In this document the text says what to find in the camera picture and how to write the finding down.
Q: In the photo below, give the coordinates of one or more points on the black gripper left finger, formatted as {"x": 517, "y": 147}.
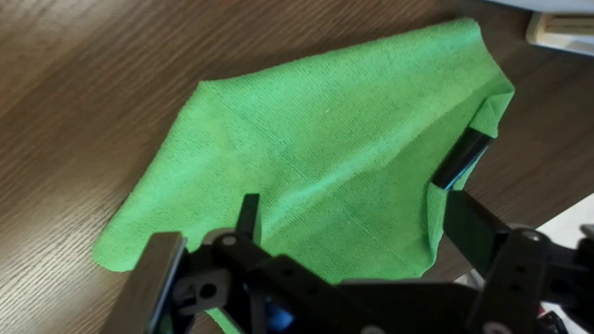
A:
{"x": 248, "y": 216}

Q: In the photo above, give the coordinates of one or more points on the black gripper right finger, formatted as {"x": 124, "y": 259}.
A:
{"x": 473, "y": 210}

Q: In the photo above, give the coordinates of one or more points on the green cloth towel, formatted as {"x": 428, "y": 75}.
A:
{"x": 334, "y": 179}

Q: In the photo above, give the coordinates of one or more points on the pale wooden plank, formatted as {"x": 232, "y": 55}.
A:
{"x": 558, "y": 34}

